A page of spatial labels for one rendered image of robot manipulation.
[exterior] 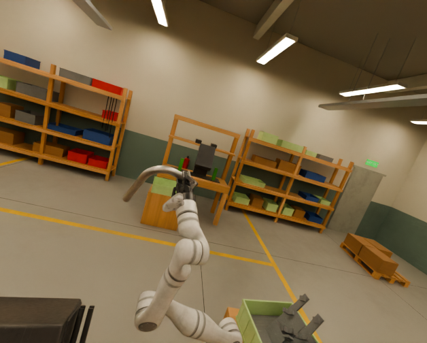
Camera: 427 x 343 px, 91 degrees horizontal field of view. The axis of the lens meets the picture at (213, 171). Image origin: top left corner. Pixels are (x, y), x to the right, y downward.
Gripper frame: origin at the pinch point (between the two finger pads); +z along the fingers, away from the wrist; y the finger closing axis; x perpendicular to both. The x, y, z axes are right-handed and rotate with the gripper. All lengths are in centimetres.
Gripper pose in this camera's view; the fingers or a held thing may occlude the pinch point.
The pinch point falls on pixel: (181, 177)
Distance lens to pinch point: 85.2
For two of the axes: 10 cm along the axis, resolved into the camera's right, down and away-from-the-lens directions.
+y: 7.1, -5.9, -3.8
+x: -6.7, -4.2, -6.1
